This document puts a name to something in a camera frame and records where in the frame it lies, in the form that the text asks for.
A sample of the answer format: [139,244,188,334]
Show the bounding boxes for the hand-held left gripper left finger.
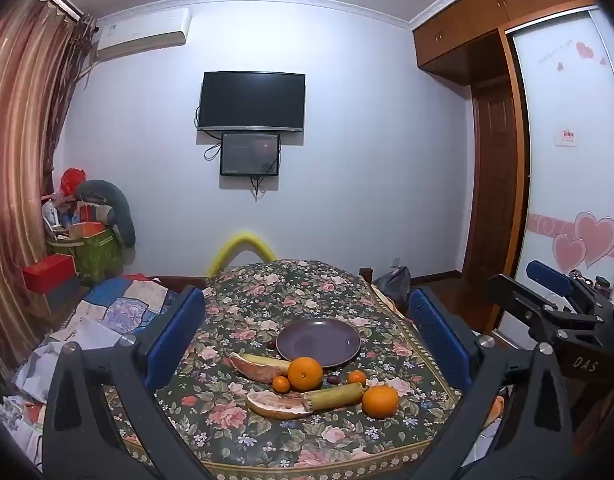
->
[43,286,223,480]

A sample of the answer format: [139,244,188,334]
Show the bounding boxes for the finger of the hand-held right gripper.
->
[486,274,595,343]
[526,260,614,318]

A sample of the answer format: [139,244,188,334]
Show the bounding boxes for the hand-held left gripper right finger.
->
[408,286,575,480]

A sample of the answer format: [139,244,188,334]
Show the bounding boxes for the large orange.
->
[362,385,400,420]
[288,356,324,392]

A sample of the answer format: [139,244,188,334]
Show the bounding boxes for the pomelo piece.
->
[229,352,290,383]
[246,390,313,420]

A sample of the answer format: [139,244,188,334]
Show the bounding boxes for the yellow banana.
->
[242,353,293,373]
[302,382,369,413]

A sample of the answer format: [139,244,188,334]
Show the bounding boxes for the purple plate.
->
[276,318,362,368]

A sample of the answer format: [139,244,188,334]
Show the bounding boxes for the patchwork quilt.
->
[52,275,180,356]

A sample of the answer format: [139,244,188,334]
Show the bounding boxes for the dark bag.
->
[374,266,412,311]

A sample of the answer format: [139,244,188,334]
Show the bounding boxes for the orange plastic bag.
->
[479,395,505,431]

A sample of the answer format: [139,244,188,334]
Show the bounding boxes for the floral tablecloth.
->
[102,259,462,480]

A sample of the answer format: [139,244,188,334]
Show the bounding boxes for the green box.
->
[47,227,124,281]

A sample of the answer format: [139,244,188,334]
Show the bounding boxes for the crumpled white papers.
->
[0,330,113,461]

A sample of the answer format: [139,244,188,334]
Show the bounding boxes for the orange box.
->
[67,222,108,241]

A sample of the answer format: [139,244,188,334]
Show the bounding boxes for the red box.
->
[22,254,78,292]

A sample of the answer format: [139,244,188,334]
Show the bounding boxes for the grey plush toy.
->
[74,179,137,248]

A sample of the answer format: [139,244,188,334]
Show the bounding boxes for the red plastic bag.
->
[60,167,88,196]

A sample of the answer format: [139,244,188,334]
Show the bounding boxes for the striped curtain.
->
[0,0,95,361]

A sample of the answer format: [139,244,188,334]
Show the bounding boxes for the wooden overhead cabinet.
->
[411,0,598,86]

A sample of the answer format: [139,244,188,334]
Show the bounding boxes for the white air conditioner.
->
[94,7,193,53]

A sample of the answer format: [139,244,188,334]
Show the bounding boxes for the dark wooden bed frame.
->
[150,274,210,291]

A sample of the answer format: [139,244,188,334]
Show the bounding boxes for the black cable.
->
[203,142,267,200]

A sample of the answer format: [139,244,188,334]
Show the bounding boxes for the small black wall screen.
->
[220,131,281,177]

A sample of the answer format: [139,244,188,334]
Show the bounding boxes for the black wall television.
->
[197,71,307,133]

